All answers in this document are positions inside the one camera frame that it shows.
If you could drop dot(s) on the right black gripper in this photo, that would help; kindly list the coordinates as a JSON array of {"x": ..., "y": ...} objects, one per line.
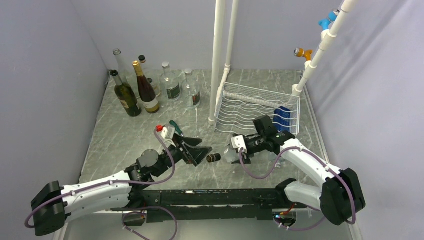
[{"x": 246, "y": 161}]

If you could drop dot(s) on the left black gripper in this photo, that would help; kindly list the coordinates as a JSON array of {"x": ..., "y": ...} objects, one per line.
[{"x": 196, "y": 154}]

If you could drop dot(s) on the dark bottle black cap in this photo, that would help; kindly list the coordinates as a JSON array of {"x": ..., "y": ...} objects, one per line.
[{"x": 228, "y": 156}]

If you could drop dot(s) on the blue labelled water bottle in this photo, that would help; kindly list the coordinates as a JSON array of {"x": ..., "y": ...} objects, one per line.
[{"x": 281, "y": 120}]

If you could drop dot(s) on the clear bottle dark green label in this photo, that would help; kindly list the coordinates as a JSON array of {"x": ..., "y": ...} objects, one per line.
[{"x": 191, "y": 89}]

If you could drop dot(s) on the clear bottle silver cap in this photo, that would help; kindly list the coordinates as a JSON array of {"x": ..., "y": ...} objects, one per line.
[{"x": 170, "y": 83}]

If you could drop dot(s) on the dark bottle gold foil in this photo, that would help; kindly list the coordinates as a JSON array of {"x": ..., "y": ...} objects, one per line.
[{"x": 145, "y": 90}]

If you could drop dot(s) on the clear bottle white label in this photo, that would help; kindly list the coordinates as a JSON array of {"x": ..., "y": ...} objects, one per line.
[{"x": 149, "y": 74}]

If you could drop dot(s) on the dark bottle grey foil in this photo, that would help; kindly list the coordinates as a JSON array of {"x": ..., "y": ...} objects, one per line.
[{"x": 126, "y": 95}]

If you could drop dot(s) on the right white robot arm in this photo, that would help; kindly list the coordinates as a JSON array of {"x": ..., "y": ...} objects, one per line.
[{"x": 337, "y": 193}]

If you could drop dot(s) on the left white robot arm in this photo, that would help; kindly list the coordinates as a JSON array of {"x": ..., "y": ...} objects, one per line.
[{"x": 55, "y": 205}]

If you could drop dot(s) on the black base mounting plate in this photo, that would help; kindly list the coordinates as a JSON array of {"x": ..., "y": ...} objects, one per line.
[{"x": 211, "y": 204}]

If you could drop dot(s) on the orange pipe nozzle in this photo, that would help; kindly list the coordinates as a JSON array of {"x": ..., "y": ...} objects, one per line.
[{"x": 301, "y": 53}]

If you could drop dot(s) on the thick white vertical pipe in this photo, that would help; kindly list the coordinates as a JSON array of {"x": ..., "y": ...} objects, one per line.
[{"x": 219, "y": 18}]

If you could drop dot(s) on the slanted white pipe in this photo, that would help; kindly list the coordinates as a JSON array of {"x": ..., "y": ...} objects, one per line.
[{"x": 327, "y": 39}]

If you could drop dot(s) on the blue pipe nozzle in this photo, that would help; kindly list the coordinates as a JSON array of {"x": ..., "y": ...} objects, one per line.
[{"x": 331, "y": 18}]

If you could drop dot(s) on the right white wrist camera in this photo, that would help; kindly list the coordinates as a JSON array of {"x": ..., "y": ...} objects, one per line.
[{"x": 238, "y": 143}]

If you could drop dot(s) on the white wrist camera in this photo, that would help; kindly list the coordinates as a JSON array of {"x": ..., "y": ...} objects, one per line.
[
  {"x": 166, "y": 132},
  {"x": 238, "y": 143}
]

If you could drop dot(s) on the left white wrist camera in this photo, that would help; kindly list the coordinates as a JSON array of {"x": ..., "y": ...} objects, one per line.
[{"x": 166, "y": 132}]

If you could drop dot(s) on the green handled screwdriver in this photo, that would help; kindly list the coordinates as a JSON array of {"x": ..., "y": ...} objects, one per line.
[{"x": 177, "y": 128}]

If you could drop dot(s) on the aluminium frame rail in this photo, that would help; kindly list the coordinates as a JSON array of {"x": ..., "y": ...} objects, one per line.
[{"x": 262, "y": 204}]

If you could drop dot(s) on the white wire wine rack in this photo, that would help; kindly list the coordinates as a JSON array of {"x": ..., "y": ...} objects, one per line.
[{"x": 239, "y": 105}]

